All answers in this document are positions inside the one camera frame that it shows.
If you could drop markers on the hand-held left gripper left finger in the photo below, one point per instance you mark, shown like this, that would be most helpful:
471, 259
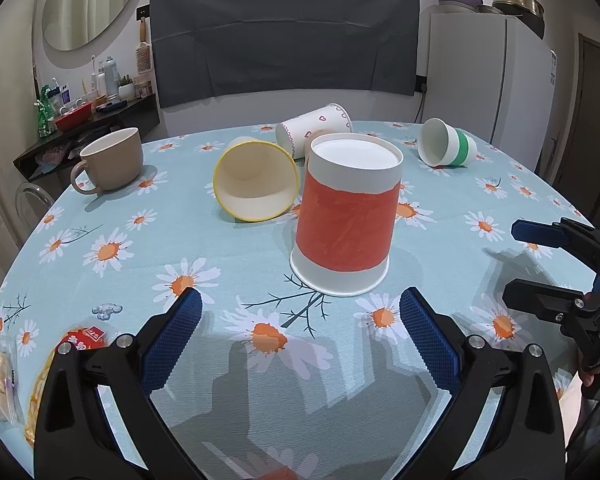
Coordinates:
180, 330

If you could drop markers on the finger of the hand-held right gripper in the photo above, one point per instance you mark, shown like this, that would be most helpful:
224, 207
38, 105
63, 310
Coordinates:
540, 297
535, 232

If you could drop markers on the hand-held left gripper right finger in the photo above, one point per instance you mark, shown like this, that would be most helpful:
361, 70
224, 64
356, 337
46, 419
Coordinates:
425, 332

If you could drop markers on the orange and white paper cup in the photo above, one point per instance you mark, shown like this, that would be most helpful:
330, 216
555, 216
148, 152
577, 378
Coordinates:
345, 225

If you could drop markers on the white cup green band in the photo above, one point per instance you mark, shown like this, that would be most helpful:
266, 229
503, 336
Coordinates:
437, 142

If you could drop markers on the yellow rimmed paper cup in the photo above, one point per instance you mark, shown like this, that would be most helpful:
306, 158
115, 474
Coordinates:
255, 180

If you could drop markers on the white paper cup pink hearts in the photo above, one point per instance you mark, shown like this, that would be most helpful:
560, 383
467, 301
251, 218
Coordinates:
305, 130

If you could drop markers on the blue daisy print tablecloth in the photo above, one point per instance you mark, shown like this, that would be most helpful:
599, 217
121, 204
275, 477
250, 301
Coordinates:
145, 260

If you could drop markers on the red and orange snack packet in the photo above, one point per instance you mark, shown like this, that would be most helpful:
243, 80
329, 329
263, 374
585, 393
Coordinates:
80, 337

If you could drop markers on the brown door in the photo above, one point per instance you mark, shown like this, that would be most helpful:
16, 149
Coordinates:
590, 110

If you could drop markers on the white refrigerator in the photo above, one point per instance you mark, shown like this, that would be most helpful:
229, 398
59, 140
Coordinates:
470, 70

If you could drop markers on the beige ceramic mug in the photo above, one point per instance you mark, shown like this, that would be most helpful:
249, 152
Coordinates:
115, 160

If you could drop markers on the clear bread packet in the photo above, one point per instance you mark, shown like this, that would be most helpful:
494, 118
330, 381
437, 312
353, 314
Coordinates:
0, 385

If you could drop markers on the clear plastic chair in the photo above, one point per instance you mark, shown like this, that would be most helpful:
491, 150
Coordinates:
30, 195

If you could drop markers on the black side shelf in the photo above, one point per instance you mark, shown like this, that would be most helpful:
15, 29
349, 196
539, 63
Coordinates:
130, 115

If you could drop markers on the red bowl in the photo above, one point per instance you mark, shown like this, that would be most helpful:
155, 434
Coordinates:
72, 117

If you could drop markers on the small potted plant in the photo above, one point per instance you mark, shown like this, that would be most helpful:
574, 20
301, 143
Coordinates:
126, 89

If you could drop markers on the green bottle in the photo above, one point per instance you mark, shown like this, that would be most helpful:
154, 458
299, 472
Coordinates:
45, 115

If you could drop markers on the wooden hairbrush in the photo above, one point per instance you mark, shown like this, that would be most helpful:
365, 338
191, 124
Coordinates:
143, 55

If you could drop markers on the dark grey wall cloth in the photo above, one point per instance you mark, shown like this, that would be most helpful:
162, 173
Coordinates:
280, 35

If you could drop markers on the oval wall mirror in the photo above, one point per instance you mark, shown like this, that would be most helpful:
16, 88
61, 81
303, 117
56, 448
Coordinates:
90, 0

